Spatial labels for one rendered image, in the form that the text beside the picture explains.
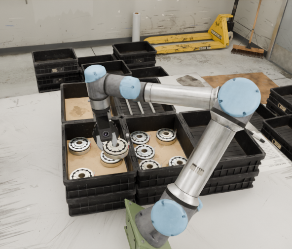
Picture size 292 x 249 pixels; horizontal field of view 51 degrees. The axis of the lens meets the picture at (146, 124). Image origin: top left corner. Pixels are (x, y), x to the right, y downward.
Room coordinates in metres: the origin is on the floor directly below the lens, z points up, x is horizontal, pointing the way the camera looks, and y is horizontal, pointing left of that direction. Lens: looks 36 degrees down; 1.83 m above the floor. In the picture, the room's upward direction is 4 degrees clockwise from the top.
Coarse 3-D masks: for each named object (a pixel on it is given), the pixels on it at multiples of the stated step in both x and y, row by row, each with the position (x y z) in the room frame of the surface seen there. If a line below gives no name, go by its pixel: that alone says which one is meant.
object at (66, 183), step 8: (112, 120) 1.24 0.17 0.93; (120, 120) 1.24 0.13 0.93; (64, 128) 1.15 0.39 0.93; (64, 136) 1.09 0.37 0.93; (64, 144) 1.03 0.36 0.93; (64, 152) 0.99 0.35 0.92; (128, 152) 1.01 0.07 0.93; (64, 160) 0.93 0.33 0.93; (64, 168) 0.90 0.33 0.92; (136, 168) 0.91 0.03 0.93; (64, 176) 0.84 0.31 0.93; (96, 176) 0.85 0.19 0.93; (104, 176) 0.85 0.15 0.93; (112, 176) 0.86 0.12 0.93; (120, 176) 0.87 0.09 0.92; (128, 176) 0.87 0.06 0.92; (64, 184) 0.81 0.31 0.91; (72, 184) 0.81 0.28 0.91; (80, 184) 0.82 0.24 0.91
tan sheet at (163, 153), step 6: (150, 132) 1.28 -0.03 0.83; (150, 138) 1.23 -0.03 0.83; (150, 144) 1.19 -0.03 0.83; (156, 144) 1.19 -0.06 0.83; (174, 144) 1.20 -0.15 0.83; (156, 150) 1.14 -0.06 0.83; (162, 150) 1.15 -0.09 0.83; (168, 150) 1.15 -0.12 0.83; (174, 150) 1.15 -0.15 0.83; (180, 150) 1.16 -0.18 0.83; (156, 156) 1.10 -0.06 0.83; (162, 156) 1.10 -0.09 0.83; (168, 156) 1.11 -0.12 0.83; (174, 156) 1.11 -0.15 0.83; (162, 162) 1.06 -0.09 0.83; (168, 162) 1.06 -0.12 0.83
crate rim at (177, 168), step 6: (156, 114) 1.31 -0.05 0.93; (162, 114) 1.32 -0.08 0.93; (168, 114) 1.32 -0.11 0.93; (174, 114) 1.33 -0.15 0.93; (180, 120) 1.28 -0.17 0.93; (126, 132) 1.15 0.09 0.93; (186, 132) 1.17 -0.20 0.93; (132, 144) 1.06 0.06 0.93; (192, 144) 1.09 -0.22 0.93; (132, 150) 1.02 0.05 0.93; (138, 162) 0.95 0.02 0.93; (138, 168) 0.91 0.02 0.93; (150, 168) 0.91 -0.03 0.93; (156, 168) 0.92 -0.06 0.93; (162, 168) 0.92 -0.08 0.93; (168, 168) 0.92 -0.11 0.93; (174, 168) 0.93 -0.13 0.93; (180, 168) 0.93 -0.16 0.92; (138, 174) 0.89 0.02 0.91; (144, 174) 0.89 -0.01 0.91; (150, 174) 0.90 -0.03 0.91
